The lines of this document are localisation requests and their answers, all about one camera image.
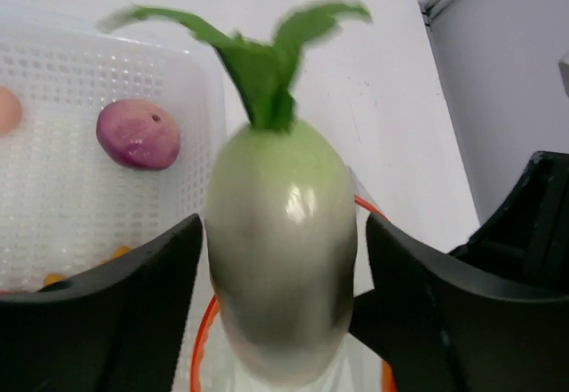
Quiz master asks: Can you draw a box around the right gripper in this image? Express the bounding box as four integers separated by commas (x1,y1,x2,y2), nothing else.
451,151,568,293

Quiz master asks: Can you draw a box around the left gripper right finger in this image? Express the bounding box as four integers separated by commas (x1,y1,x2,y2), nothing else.
350,214,568,391

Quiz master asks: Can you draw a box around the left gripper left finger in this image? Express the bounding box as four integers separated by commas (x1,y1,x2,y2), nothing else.
1,214,203,391

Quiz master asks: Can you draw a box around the clear zip top bag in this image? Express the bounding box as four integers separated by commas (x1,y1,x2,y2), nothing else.
188,182,397,391

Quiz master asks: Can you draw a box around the white radish with leaves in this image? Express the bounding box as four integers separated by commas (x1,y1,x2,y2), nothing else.
100,0,371,386

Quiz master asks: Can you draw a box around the white plastic basket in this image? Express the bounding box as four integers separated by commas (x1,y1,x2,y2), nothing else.
1,4,226,292

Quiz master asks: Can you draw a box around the purple onion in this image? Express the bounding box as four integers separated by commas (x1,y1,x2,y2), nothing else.
95,99,180,171

